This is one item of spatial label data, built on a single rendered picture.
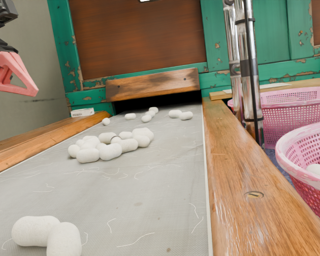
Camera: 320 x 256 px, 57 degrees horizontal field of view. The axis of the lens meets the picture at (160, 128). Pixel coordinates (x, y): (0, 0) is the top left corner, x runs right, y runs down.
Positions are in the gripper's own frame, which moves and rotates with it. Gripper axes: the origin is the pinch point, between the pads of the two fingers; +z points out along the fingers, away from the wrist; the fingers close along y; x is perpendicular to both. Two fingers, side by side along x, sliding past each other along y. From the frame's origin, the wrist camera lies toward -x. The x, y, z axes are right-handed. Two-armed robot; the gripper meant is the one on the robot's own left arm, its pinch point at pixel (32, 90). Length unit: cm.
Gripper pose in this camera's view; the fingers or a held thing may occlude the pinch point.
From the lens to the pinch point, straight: 54.6
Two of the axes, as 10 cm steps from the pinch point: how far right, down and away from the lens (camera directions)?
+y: 1.3, -1.8, 9.7
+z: 8.4, 5.5, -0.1
